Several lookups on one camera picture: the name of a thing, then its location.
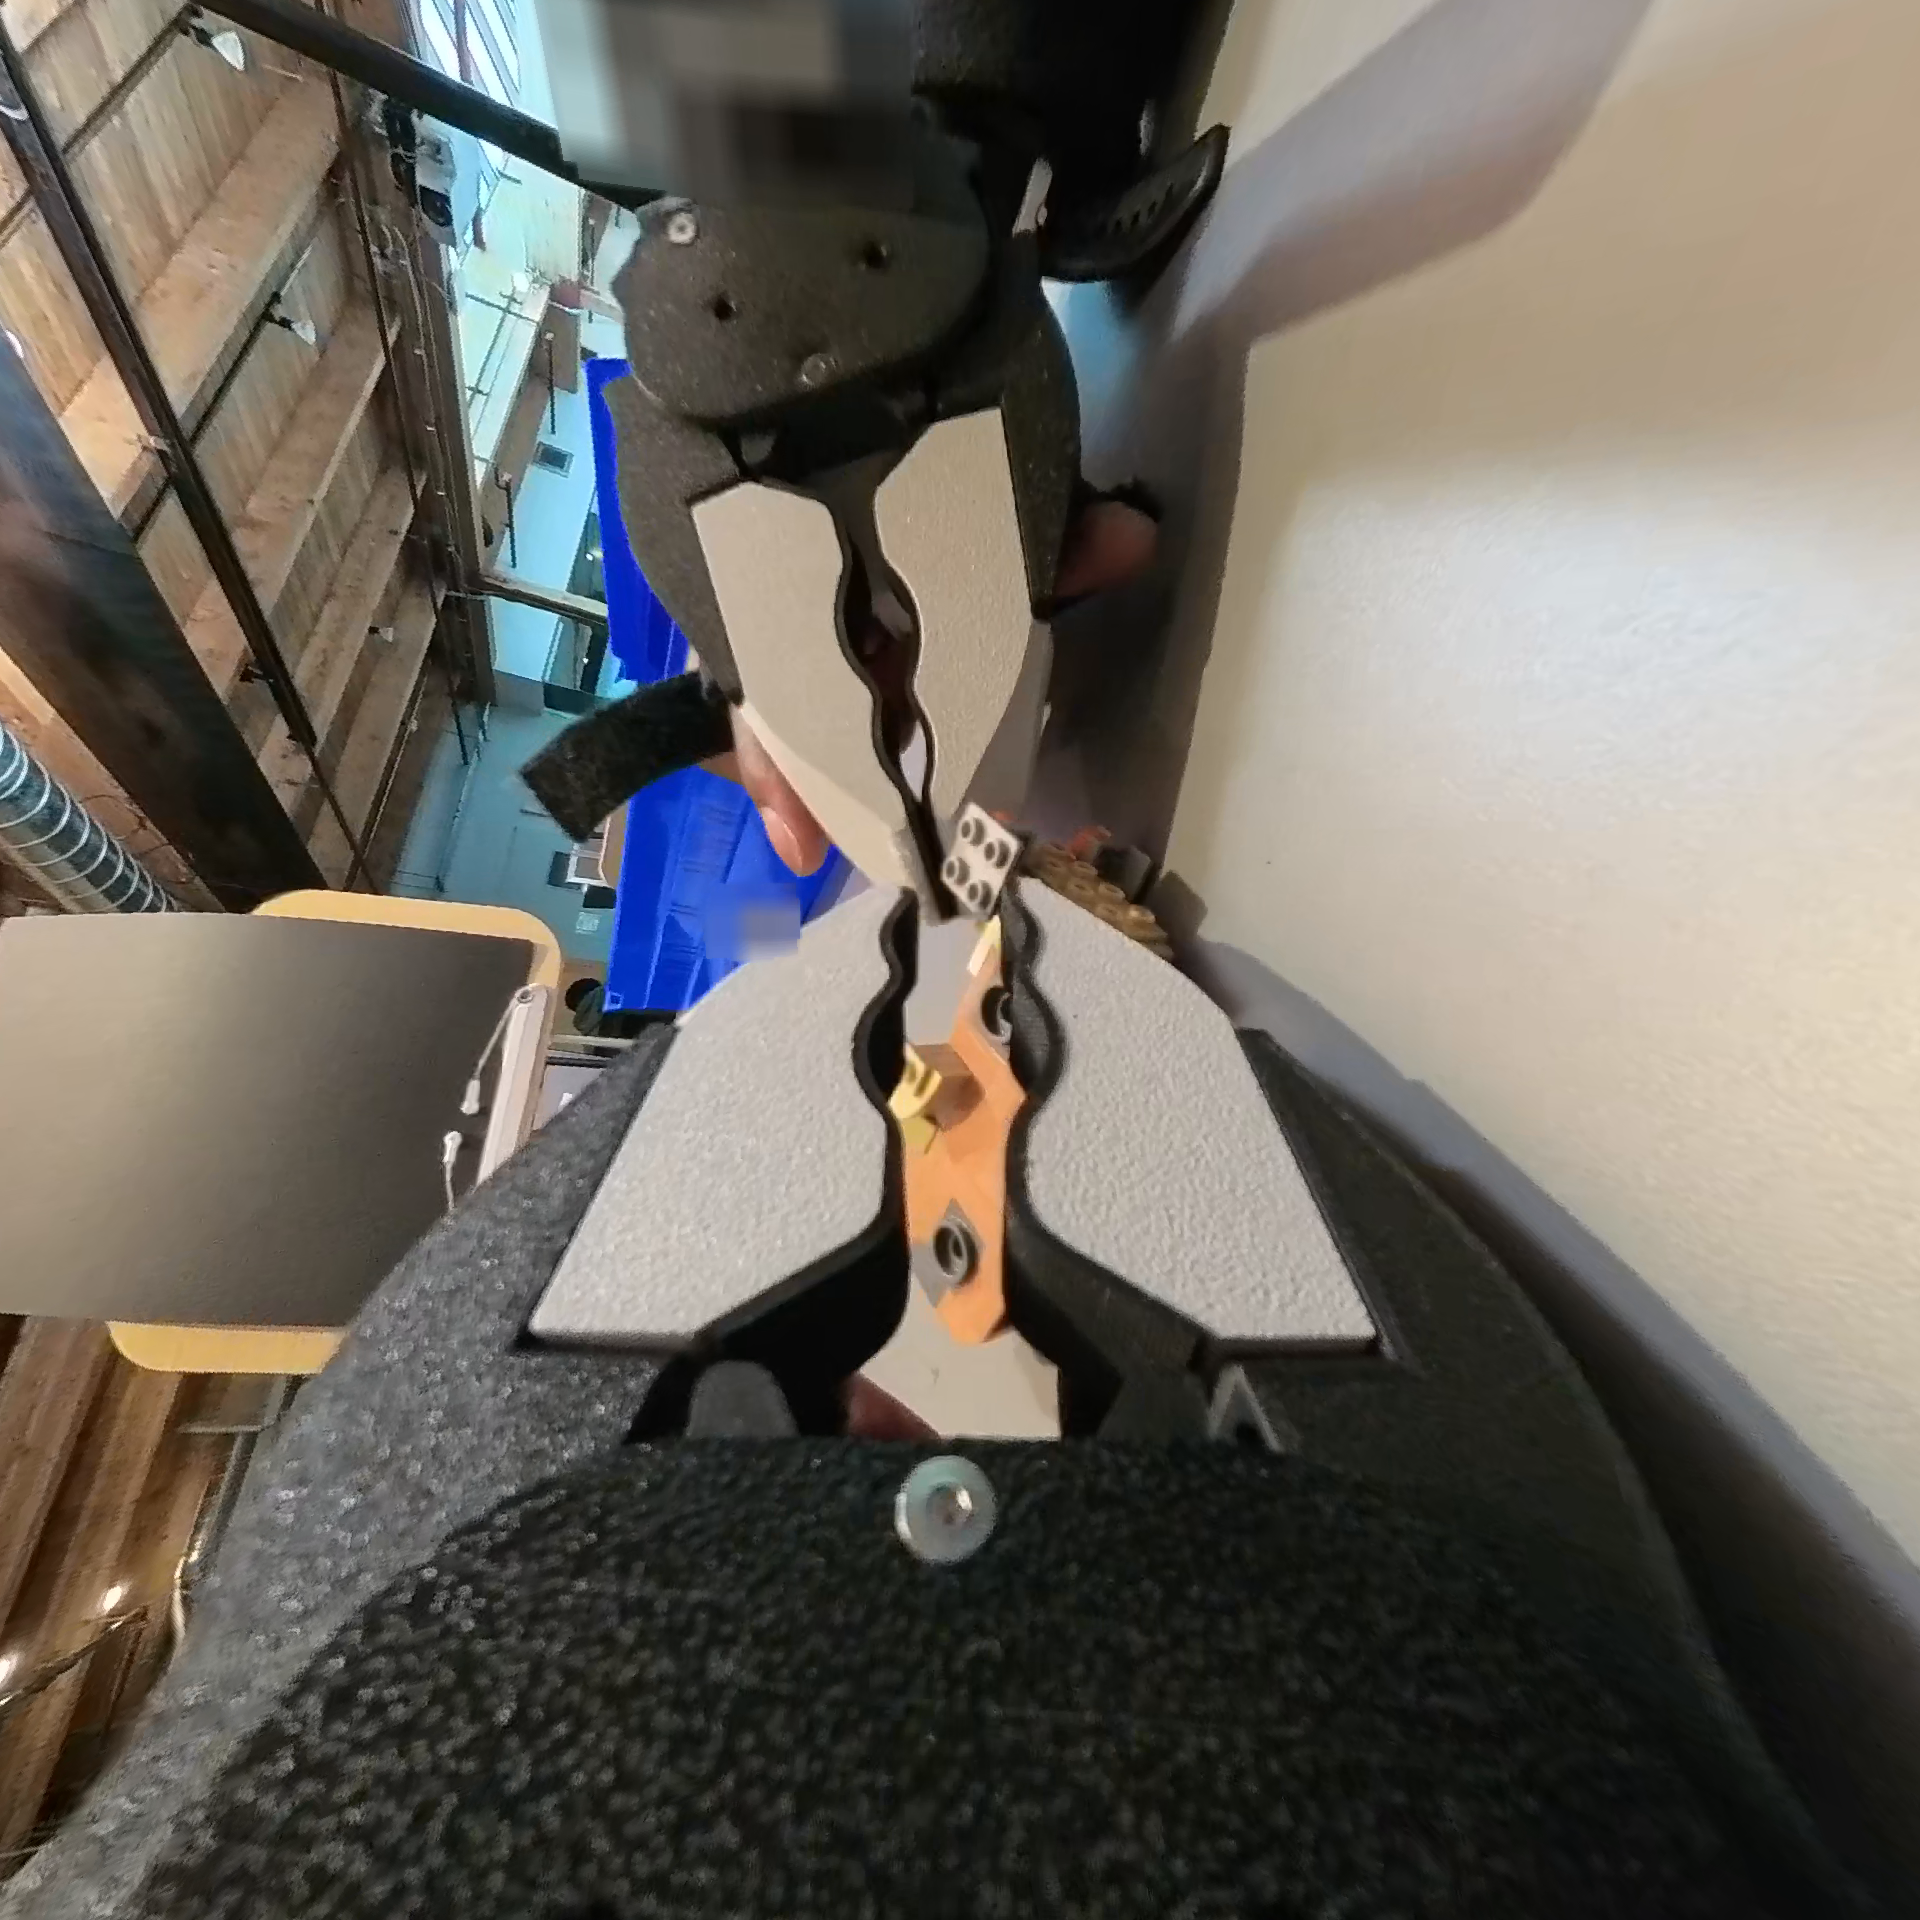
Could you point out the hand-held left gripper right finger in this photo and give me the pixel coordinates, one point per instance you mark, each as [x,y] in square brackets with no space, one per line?
[1184,1170]

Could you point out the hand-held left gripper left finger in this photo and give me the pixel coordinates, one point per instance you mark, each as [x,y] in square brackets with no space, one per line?
[720,1170]

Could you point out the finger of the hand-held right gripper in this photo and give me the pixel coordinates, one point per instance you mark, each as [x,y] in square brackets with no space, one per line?
[967,601]
[780,628]

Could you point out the orange and yellow brick model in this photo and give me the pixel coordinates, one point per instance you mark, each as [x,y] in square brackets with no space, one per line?
[960,1182]

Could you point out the grey square brick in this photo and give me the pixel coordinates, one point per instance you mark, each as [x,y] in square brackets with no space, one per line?
[978,864]

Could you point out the person's right hand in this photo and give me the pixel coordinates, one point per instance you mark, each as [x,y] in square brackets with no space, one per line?
[787,818]

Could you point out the person's left hand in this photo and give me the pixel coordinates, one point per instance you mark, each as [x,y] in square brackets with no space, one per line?
[884,1412]

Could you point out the stacked blue plastic bins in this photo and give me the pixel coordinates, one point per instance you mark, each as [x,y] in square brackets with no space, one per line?
[630,601]

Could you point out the white tube lamp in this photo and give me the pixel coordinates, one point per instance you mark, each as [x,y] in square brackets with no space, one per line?
[510,1050]

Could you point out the blue plastic bin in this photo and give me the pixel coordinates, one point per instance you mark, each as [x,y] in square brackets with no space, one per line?
[675,901]

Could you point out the black board with tan frame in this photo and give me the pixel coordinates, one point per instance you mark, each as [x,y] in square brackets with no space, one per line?
[222,1110]

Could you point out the silver ventilation duct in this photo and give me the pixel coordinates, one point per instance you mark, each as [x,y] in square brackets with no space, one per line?
[74,824]

